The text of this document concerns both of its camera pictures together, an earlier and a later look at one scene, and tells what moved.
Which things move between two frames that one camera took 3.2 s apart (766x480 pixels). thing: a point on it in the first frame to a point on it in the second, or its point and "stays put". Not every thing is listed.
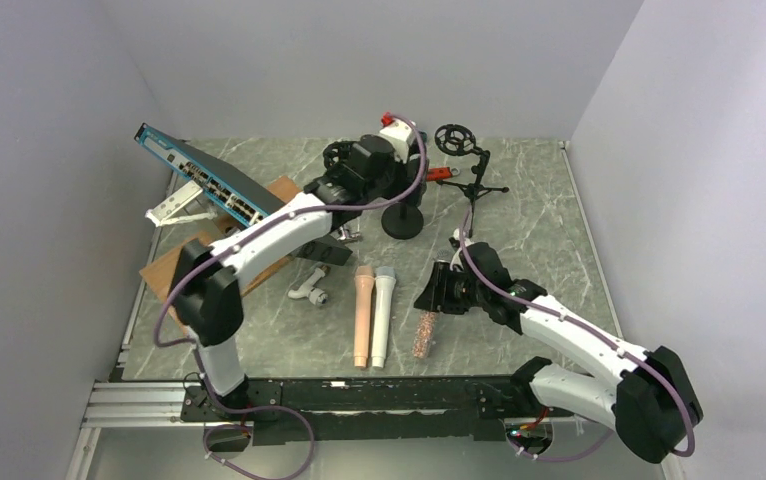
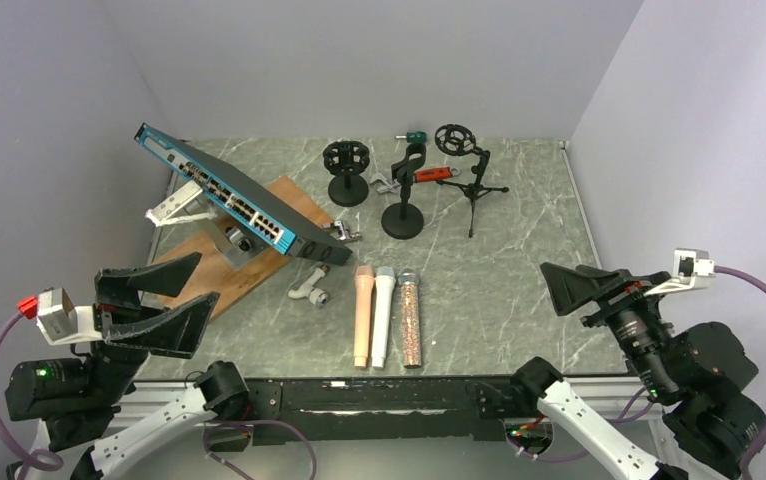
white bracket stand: [161, 214] stays put
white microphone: [385, 277] stays put
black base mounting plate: [372, 410] stays put
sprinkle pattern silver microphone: [427, 323] to [409, 279]
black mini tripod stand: [456, 139] stays put
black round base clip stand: [402, 220] stays put
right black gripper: [436, 294] to [639, 283]
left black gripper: [402, 170] to [178, 330]
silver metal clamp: [344, 237] stays put
